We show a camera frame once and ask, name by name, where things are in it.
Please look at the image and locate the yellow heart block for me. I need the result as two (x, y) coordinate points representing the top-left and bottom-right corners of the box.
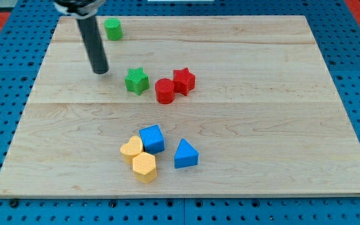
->
(120, 136), (144, 164)

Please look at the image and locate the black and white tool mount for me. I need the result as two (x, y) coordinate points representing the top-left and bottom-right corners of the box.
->
(54, 0), (106, 19)

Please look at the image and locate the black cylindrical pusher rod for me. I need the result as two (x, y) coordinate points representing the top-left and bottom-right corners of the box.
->
(76, 16), (109, 74)

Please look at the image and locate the blue cube block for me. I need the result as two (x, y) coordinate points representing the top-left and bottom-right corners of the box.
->
(139, 124), (165, 154)

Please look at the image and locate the yellow hexagon block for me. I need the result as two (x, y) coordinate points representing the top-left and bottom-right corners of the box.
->
(132, 152), (158, 184)

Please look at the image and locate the light wooden board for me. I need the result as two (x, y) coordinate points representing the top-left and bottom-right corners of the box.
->
(0, 16), (360, 199)

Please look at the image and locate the red cylinder block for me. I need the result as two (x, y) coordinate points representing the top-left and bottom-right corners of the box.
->
(155, 78), (175, 104)

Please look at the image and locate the green cylinder block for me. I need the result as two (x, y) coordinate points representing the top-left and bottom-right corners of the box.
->
(104, 17), (123, 41)

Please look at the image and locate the green star block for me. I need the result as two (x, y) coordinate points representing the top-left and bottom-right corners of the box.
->
(124, 67), (149, 96)

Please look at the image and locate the red star block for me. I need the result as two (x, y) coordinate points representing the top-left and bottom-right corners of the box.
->
(172, 67), (196, 96)

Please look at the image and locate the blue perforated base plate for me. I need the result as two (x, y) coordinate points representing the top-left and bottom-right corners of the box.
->
(0, 0), (360, 224)

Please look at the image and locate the blue triangle block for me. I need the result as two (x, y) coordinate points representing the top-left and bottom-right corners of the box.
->
(174, 139), (199, 169)

